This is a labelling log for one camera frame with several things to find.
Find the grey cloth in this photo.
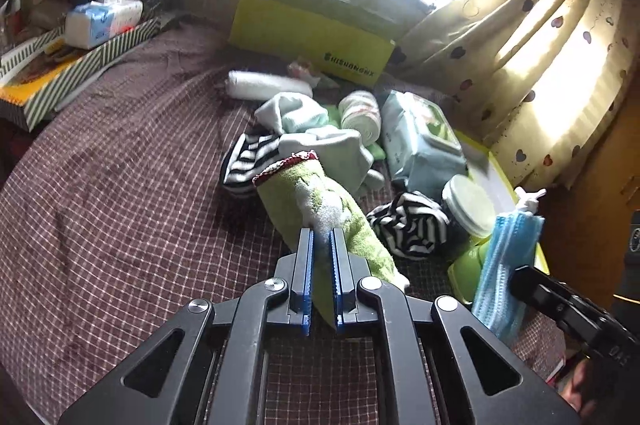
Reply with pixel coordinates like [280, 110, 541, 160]
[279, 125, 385, 195]

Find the small pink wrapped packet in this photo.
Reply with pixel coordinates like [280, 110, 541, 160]
[288, 59, 338, 89]

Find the white rolled cloth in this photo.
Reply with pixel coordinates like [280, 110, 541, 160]
[226, 70, 312, 101]

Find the pink white rolled towel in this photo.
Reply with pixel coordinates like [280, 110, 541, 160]
[338, 90, 382, 146]

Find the round white lidded container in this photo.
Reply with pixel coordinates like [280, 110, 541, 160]
[442, 174, 497, 241]

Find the green towel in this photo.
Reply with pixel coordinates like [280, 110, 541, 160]
[253, 151, 410, 327]

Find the checkered maroon bedspread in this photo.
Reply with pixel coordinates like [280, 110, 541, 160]
[0, 22, 569, 425]

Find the heart pattern curtain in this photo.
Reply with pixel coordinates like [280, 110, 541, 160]
[394, 0, 639, 190]

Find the person's right hand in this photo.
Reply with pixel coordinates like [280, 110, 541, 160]
[560, 359, 599, 419]

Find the shallow yellow-green box tray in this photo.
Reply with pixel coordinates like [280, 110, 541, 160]
[451, 129, 551, 276]

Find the upright yellow-green box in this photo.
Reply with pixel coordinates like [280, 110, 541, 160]
[229, 0, 397, 87]

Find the tissue pack blue white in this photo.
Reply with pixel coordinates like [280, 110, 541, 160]
[64, 0, 143, 50]

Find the wooden wardrobe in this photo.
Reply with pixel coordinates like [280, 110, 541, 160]
[541, 79, 639, 307]

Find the striped green white tray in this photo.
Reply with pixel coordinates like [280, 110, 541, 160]
[1, 18, 162, 131]

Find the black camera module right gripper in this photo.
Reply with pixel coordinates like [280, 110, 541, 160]
[611, 210, 640, 335]

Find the wet wipes pack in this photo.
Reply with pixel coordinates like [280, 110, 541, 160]
[381, 90, 468, 198]

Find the black white striped sock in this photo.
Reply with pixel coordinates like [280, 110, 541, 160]
[367, 191, 450, 260]

